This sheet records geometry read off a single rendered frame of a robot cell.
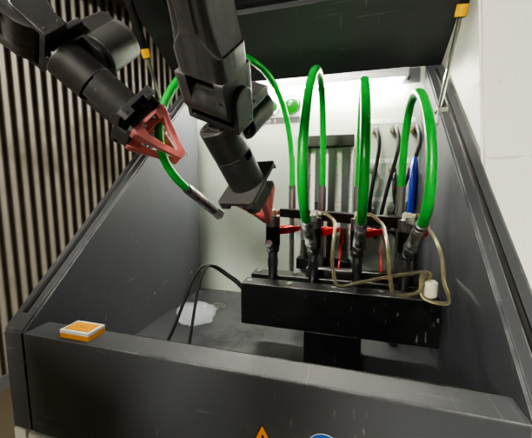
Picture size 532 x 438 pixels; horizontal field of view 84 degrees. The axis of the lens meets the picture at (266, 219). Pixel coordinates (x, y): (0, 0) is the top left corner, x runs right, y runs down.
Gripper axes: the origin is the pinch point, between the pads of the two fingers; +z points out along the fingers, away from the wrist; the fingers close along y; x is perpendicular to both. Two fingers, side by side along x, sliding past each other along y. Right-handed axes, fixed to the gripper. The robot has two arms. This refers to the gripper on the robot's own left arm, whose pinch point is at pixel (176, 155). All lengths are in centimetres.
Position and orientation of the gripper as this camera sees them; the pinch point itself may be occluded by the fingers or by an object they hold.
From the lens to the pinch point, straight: 51.1
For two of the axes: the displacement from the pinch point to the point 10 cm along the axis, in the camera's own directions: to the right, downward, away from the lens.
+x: -4.7, 7.7, -4.2
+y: -5.3, 1.3, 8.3
